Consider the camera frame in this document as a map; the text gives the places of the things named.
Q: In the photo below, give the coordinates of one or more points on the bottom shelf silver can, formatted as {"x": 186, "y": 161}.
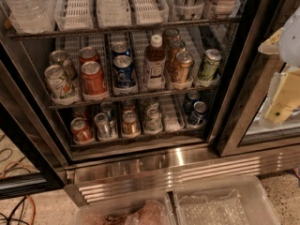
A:
{"x": 103, "y": 126}

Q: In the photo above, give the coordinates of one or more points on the bottom shelf orange can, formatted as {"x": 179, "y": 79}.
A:
{"x": 81, "y": 130}

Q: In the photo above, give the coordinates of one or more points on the front orange can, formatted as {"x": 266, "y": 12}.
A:
{"x": 93, "y": 78}

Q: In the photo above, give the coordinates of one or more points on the rear blue can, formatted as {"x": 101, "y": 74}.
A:
{"x": 120, "y": 48}

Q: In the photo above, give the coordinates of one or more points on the front gold brown can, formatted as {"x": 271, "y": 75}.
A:
{"x": 181, "y": 66}

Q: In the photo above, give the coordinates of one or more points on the right clear plastic bin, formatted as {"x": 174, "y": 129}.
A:
{"x": 258, "y": 208}

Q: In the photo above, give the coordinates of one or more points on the tea bottle white cap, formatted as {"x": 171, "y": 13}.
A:
{"x": 154, "y": 61}

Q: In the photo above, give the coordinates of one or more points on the rear orange can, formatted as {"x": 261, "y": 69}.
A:
{"x": 87, "y": 54}

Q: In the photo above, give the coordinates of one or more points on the bottom shelf white can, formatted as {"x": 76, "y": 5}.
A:
{"x": 153, "y": 120}

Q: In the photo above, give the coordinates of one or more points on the fridge glass door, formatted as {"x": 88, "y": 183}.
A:
{"x": 19, "y": 121}
{"x": 250, "y": 82}

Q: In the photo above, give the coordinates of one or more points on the steel fridge base grille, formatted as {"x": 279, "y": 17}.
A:
{"x": 106, "y": 179}

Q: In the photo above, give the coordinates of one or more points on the gold brown can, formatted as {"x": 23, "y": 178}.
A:
{"x": 181, "y": 66}
{"x": 174, "y": 47}
{"x": 169, "y": 34}

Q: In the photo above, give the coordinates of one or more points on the bottom shelf gold can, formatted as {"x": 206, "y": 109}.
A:
{"x": 130, "y": 123}

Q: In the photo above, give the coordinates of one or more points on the front blue can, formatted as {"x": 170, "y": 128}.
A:
{"x": 123, "y": 71}

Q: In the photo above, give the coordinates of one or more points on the left clear plastic bin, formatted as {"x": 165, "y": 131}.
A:
{"x": 139, "y": 208}

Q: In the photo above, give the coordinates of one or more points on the middle gold brown can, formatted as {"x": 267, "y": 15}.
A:
{"x": 174, "y": 47}

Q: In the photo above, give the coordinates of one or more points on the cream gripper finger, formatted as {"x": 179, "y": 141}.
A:
{"x": 284, "y": 95}
{"x": 270, "y": 46}

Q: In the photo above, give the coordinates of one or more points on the fridge right glass door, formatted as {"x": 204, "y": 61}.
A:
{"x": 250, "y": 82}

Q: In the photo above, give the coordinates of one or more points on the bubble wrap sheet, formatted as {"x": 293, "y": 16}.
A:
{"x": 213, "y": 207}

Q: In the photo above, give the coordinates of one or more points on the rear gold brown can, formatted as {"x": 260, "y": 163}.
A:
{"x": 169, "y": 34}

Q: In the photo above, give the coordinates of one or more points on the clear plastic bin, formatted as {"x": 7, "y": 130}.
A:
{"x": 258, "y": 208}
{"x": 139, "y": 208}

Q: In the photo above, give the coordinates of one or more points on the green soda can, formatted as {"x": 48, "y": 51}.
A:
{"x": 209, "y": 65}

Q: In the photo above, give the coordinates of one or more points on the bottom shelf blue can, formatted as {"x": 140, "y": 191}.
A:
{"x": 197, "y": 114}

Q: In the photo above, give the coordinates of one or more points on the rear silver can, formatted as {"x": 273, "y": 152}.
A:
{"x": 62, "y": 58}

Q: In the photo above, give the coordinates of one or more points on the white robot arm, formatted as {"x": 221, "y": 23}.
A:
{"x": 289, "y": 53}

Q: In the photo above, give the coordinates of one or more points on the front white green can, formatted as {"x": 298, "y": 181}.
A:
{"x": 59, "y": 82}

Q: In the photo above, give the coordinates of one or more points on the fridge left glass door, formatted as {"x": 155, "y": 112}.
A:
{"x": 19, "y": 121}

